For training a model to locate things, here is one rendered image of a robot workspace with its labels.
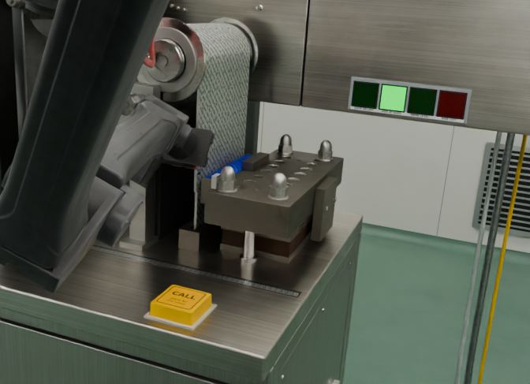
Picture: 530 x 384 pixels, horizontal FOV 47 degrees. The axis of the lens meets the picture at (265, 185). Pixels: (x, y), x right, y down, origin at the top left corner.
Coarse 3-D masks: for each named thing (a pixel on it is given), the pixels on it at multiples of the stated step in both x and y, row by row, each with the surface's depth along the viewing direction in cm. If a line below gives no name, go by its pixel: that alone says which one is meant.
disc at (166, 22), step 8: (160, 24) 107; (168, 24) 107; (176, 24) 106; (184, 24) 106; (184, 32) 106; (192, 32) 105; (192, 40) 106; (200, 40) 106; (200, 48) 106; (200, 56) 106; (200, 64) 106; (200, 72) 107; (144, 80) 111; (192, 80) 108; (200, 80) 107; (184, 88) 109; (192, 88) 108; (160, 96) 111; (168, 96) 110; (176, 96) 110; (184, 96) 109
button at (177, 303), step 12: (168, 288) 95; (180, 288) 95; (156, 300) 90; (168, 300) 91; (180, 300) 91; (192, 300) 91; (204, 300) 92; (156, 312) 90; (168, 312) 89; (180, 312) 88; (192, 312) 88; (204, 312) 92; (192, 324) 89
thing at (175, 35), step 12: (156, 36) 107; (168, 36) 107; (180, 36) 106; (192, 48) 106; (192, 60) 106; (144, 72) 110; (192, 72) 107; (156, 84) 110; (168, 84) 109; (180, 84) 108
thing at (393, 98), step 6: (384, 90) 128; (390, 90) 128; (396, 90) 127; (402, 90) 127; (384, 96) 129; (390, 96) 128; (396, 96) 128; (402, 96) 127; (384, 102) 129; (390, 102) 128; (396, 102) 128; (402, 102) 128; (384, 108) 129; (390, 108) 129; (396, 108) 128; (402, 108) 128
